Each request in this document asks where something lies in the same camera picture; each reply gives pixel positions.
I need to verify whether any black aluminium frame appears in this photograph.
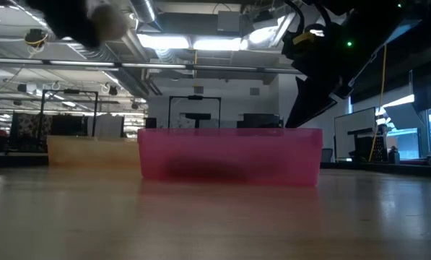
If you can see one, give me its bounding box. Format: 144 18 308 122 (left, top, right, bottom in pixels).
0 151 431 178

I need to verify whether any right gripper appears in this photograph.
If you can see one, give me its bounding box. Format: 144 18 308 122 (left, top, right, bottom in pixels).
282 25 357 128

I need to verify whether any grey ceiling box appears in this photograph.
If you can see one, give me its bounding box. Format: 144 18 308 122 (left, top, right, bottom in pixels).
217 10 242 33

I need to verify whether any dark bottle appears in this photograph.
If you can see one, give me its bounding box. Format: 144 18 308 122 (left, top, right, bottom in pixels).
388 145 401 165

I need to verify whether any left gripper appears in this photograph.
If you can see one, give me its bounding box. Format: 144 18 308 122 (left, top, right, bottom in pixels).
23 0 97 48

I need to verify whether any yellow hanging cable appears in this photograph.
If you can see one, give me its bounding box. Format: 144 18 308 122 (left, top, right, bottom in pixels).
367 43 388 163

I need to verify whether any black screen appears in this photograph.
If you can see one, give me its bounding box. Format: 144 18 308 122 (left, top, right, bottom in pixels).
51 115 87 137

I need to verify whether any rectangular ceiling light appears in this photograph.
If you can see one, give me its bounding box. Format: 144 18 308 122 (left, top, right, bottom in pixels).
192 37 243 51
137 33 191 50

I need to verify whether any silver spiral duct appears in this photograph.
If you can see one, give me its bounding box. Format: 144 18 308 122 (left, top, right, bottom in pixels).
61 34 154 97

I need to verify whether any pink translucent plastic bin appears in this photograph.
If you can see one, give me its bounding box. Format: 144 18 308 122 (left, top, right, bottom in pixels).
136 127 324 188

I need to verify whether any white garlic bulb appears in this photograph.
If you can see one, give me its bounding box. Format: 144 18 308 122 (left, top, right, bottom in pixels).
90 3 129 41

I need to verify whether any black metal rig frame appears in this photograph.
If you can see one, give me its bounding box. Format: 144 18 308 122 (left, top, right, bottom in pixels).
40 89 100 139
167 95 222 129

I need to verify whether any white board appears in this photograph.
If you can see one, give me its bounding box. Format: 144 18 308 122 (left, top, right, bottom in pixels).
333 106 378 160

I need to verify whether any silver round duct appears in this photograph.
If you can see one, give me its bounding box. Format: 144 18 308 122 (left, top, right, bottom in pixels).
129 0 159 25

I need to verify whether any white angled panel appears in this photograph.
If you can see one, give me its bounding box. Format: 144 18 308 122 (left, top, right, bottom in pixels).
383 103 426 131

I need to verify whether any grey horizontal pipe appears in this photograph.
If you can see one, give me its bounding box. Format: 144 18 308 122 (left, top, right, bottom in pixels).
0 56 305 76

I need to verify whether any black monitor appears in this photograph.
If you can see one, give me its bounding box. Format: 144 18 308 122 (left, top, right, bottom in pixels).
235 113 284 129

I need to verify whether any floral patterned panel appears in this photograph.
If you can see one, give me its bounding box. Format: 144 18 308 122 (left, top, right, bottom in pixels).
11 112 53 152

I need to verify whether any black equipment stand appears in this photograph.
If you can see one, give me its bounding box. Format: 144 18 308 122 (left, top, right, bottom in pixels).
347 125 390 163

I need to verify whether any ceiling cable reel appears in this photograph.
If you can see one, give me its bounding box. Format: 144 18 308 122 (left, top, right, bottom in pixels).
23 27 50 50

